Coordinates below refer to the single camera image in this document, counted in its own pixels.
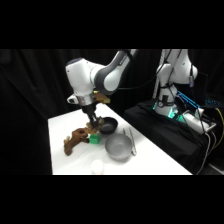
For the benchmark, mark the black bowl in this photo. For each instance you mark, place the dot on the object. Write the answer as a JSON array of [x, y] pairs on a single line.
[[109, 126]]

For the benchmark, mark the brown plush animal toy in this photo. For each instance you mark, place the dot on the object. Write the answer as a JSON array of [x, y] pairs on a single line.
[[76, 139]]

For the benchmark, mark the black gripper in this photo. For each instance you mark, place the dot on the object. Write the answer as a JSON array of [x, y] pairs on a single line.
[[89, 110]]

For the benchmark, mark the brown wrist camera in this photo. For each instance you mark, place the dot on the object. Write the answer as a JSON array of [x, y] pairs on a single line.
[[101, 97]]

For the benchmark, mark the blue electronic device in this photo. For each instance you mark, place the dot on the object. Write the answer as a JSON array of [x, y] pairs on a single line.
[[188, 101]]

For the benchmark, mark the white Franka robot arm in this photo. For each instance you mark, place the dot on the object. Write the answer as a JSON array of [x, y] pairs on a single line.
[[83, 78]]

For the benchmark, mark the grey bowl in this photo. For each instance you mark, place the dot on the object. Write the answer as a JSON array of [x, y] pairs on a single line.
[[118, 146]]

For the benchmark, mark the white control box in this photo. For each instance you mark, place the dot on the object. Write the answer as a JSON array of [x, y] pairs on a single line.
[[200, 121]]

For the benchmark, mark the small white round lid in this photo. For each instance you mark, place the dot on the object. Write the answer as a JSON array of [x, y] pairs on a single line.
[[97, 167]]

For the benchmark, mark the black cloth-covered stand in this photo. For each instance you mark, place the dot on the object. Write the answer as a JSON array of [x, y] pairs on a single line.
[[160, 133]]

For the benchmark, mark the black curtain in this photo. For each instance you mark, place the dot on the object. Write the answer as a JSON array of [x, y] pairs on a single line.
[[36, 86]]

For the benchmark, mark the green cube block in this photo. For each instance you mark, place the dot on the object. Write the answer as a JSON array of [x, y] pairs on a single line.
[[95, 139]]

